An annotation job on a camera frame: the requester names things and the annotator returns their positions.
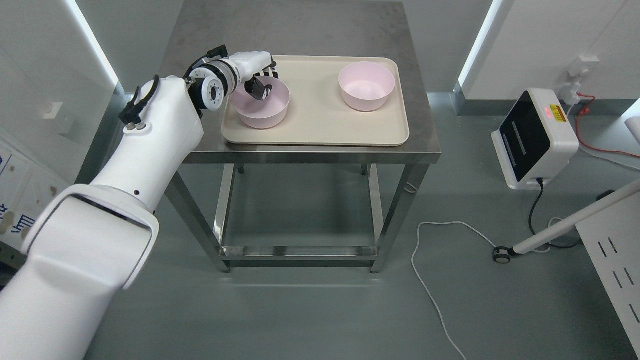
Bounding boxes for white wall socket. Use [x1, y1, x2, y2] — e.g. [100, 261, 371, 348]
[558, 55, 601, 106]

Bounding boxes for white wall switch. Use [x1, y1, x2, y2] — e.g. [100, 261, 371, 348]
[42, 101, 64, 120]

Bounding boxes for beige plastic tray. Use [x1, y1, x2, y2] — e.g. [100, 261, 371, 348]
[221, 55, 410, 147]

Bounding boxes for white sign board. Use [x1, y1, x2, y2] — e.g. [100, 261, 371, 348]
[0, 129, 73, 253]

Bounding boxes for white perforated panel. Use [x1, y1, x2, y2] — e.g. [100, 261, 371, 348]
[576, 193, 640, 354]

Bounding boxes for black power cable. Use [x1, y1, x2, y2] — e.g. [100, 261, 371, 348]
[528, 179, 583, 250]

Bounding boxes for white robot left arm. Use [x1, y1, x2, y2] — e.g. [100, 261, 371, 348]
[1, 45, 248, 360]

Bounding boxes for stainless steel table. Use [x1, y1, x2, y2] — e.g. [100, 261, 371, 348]
[160, 0, 442, 273]

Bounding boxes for white floor cable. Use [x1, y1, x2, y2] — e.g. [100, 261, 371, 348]
[411, 221, 501, 360]

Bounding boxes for white black box device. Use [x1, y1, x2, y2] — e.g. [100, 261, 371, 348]
[491, 88, 579, 191]

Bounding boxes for white stand leg with caster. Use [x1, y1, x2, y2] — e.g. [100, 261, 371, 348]
[493, 180, 640, 264]

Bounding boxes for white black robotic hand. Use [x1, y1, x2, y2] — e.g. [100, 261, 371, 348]
[228, 51, 278, 101]

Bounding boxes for pink bowl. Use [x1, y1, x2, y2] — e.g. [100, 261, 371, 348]
[230, 76, 291, 130]
[338, 61, 396, 112]

